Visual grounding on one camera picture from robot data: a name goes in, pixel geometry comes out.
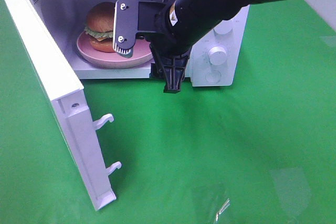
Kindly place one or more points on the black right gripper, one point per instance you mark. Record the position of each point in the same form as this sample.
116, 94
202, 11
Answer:
152, 20

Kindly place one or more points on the burger with lettuce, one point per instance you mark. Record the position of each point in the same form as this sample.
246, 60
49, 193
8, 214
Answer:
99, 26

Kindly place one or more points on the pink plate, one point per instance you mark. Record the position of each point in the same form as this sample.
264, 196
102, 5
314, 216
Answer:
112, 60

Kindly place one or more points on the white microwave door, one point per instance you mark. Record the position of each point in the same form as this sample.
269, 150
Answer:
65, 92

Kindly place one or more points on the round door release button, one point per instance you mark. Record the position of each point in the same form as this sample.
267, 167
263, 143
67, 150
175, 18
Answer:
213, 77

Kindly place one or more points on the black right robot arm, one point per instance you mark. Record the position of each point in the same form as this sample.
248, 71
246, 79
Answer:
171, 27

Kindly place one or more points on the white microwave oven body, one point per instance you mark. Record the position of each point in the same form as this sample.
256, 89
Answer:
65, 20

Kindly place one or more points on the upper white dial knob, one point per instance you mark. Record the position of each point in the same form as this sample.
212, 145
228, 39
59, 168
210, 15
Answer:
224, 27

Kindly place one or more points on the white dial knob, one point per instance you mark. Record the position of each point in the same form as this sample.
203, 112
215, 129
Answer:
217, 55
224, 27

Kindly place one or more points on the lower white dial knob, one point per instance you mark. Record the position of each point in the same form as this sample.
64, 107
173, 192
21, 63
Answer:
217, 55

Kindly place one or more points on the clear plastic film scrap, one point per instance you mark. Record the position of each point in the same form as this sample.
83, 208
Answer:
212, 204

